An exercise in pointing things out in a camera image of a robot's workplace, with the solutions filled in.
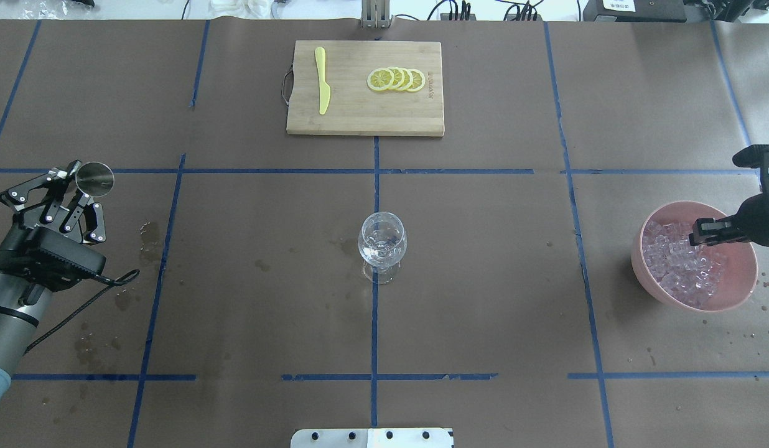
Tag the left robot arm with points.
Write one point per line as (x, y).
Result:
(23, 304)

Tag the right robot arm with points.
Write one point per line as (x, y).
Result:
(751, 222)

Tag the lemon slice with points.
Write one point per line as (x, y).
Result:
(398, 78)
(418, 80)
(406, 79)
(381, 79)

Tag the bamboo cutting board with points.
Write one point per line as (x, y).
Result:
(354, 109)

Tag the pink bowl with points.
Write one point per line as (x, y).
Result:
(737, 282)

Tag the yellow plastic knife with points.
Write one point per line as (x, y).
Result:
(320, 57)

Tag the pile of clear ice cubes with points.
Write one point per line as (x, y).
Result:
(690, 274)

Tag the clear wine glass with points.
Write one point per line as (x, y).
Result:
(382, 243)

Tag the steel double jigger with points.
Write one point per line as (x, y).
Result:
(95, 179)

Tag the aluminium frame post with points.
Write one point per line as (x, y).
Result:
(376, 14)

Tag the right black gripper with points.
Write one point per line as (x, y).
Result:
(759, 218)

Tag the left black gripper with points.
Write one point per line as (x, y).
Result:
(22, 222)

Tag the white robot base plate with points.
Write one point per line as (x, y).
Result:
(374, 437)

